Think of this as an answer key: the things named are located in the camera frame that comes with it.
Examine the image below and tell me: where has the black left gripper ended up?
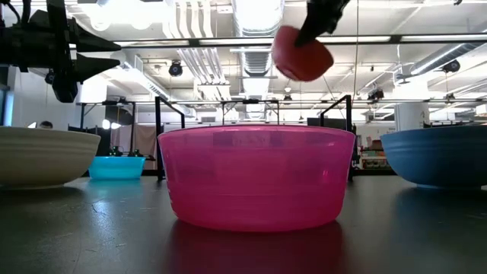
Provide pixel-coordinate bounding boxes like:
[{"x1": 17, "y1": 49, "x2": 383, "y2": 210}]
[{"x1": 0, "y1": 9, "x2": 123, "y2": 83}]

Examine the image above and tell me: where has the black table mat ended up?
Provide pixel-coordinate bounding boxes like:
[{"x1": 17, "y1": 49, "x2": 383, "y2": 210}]
[{"x1": 0, "y1": 174, "x2": 487, "y2": 274}]

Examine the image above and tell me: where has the black aluminium rig frame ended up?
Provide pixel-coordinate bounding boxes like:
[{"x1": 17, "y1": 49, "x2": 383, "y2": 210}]
[{"x1": 68, "y1": 33, "x2": 487, "y2": 50}]

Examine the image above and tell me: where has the pink translucent plastic bowl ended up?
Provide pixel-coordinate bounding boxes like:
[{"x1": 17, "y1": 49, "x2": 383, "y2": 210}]
[{"x1": 158, "y1": 124, "x2": 357, "y2": 233}]

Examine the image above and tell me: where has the cream white ribbed bowl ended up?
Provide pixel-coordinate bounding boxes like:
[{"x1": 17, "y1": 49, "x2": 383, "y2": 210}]
[{"x1": 0, "y1": 126, "x2": 102, "y2": 188}]

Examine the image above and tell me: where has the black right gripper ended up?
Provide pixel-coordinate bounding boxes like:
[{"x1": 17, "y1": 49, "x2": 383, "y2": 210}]
[{"x1": 294, "y1": 0, "x2": 352, "y2": 49}]

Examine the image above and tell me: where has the black background workstation frame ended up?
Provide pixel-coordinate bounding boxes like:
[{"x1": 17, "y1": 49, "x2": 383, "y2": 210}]
[{"x1": 75, "y1": 98, "x2": 138, "y2": 158}]

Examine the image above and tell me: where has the silver ceiling duct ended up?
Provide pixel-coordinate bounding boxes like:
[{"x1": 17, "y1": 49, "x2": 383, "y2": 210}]
[{"x1": 231, "y1": 0, "x2": 285, "y2": 123}]

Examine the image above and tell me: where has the red bowl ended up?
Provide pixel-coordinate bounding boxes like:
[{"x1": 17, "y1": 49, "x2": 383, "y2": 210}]
[{"x1": 271, "y1": 25, "x2": 335, "y2": 83}]

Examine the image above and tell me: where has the cyan translucent plastic bowl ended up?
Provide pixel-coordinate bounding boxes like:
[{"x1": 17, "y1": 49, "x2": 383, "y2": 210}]
[{"x1": 88, "y1": 155, "x2": 147, "y2": 181}]

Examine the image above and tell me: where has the blue ribbed bowl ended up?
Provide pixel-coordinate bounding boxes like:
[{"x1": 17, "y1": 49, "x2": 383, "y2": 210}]
[{"x1": 380, "y1": 124, "x2": 487, "y2": 190}]

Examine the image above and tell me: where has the black ceiling fixture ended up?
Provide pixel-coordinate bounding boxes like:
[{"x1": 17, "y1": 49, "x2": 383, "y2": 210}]
[
  {"x1": 167, "y1": 59, "x2": 184, "y2": 78},
  {"x1": 441, "y1": 59, "x2": 462, "y2": 75}
]

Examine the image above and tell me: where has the white room column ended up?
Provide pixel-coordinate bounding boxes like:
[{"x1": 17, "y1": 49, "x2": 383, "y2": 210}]
[{"x1": 393, "y1": 101, "x2": 431, "y2": 132}]

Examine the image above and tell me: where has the background storage shelf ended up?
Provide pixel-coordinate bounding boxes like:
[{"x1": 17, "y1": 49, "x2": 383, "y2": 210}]
[{"x1": 358, "y1": 138, "x2": 393, "y2": 170}]

